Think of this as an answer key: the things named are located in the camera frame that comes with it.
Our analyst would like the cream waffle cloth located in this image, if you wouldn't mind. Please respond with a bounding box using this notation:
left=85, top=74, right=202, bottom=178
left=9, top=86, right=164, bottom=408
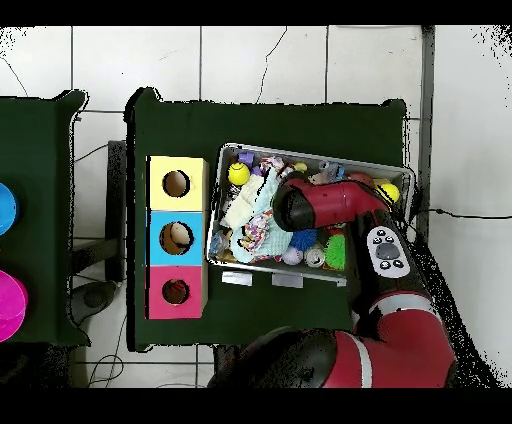
left=219, top=173, right=266, bottom=229

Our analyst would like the mint waffle cloth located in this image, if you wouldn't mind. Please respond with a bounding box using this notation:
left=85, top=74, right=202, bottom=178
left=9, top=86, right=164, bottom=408
left=229, top=167, right=295, bottom=264

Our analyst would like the silver mesh bin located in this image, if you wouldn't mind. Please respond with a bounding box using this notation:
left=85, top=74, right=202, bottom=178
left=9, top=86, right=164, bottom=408
left=204, top=142, right=416, bottom=288

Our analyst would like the wooden three-hole box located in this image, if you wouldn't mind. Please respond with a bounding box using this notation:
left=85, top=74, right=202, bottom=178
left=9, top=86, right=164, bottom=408
left=145, top=154, right=210, bottom=321

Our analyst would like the colourful dotted crumpled wrapper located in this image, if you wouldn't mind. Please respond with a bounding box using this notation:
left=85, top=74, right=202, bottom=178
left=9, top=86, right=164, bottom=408
left=239, top=209, right=276, bottom=253

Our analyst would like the yellow smiley ball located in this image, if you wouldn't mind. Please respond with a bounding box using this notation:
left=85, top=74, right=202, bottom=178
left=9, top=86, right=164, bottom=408
left=227, top=161, right=252, bottom=186

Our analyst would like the crumpled printed snack wrapper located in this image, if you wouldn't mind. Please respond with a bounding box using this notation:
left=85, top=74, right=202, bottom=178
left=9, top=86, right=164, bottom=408
left=259, top=155, right=295, bottom=179

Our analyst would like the blue spiky ball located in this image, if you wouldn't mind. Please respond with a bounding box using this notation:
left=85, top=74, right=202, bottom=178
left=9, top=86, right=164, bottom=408
left=288, top=228, right=318, bottom=252

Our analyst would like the white baseball toy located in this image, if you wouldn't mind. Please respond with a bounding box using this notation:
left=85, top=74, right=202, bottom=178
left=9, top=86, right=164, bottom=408
left=281, top=245, right=304, bottom=266

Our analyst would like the grey tape strip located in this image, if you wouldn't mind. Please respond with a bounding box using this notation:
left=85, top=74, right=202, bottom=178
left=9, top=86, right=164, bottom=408
left=271, top=273, right=304, bottom=290
left=221, top=270, right=254, bottom=288

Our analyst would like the silver drink can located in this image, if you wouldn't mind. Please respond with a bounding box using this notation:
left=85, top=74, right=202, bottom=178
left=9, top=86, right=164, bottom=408
left=303, top=245, right=326, bottom=268

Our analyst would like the crushed clear plastic bottle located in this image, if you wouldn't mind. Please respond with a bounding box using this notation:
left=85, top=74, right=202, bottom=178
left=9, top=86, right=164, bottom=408
left=317, top=160, right=345, bottom=181

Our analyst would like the green spiky ball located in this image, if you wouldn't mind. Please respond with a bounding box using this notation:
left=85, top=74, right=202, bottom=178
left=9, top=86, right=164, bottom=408
left=323, top=233, right=348, bottom=271

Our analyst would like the dark green tablecloth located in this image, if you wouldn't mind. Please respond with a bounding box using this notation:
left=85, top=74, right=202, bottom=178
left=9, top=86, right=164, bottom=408
left=125, top=86, right=408, bottom=354

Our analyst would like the brown football toy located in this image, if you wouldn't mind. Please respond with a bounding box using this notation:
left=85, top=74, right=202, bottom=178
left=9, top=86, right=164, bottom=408
left=346, top=171, right=375, bottom=186

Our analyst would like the plain yellow ball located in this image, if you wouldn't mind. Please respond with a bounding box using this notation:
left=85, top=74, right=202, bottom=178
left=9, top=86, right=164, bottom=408
left=375, top=182, right=401, bottom=204

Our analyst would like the green cloth side table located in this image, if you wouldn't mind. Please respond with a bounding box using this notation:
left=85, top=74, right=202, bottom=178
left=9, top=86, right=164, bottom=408
left=0, top=89, right=91, bottom=348

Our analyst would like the blue bowl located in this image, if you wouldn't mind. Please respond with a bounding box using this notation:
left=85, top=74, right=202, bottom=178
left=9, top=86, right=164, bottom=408
left=0, top=182, right=20, bottom=237

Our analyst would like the magenta bowl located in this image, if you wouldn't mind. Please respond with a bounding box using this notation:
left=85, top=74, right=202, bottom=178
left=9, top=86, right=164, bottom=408
left=0, top=269, right=29, bottom=344

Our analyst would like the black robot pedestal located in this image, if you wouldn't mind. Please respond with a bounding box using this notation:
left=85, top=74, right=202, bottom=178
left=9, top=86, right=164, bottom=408
left=213, top=344, right=249, bottom=375

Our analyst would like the black cable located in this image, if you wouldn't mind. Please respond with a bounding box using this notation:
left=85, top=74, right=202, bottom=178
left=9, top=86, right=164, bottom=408
left=411, top=206, right=512, bottom=221

